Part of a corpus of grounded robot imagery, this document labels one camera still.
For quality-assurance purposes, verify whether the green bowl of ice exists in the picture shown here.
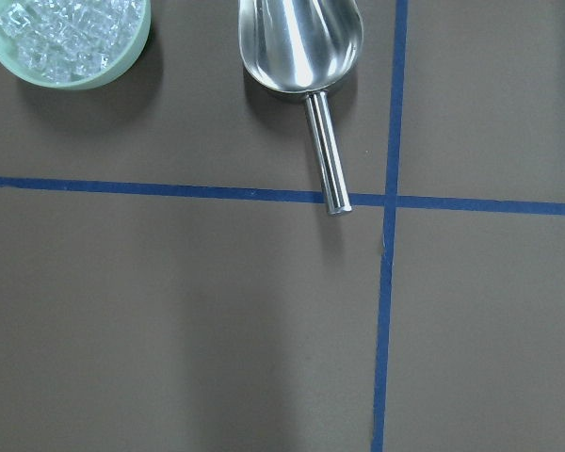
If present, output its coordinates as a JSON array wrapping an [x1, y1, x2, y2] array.
[[0, 1, 152, 90]]

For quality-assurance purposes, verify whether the metal ice scoop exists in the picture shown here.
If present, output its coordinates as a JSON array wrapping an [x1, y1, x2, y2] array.
[[237, 0, 363, 216]]

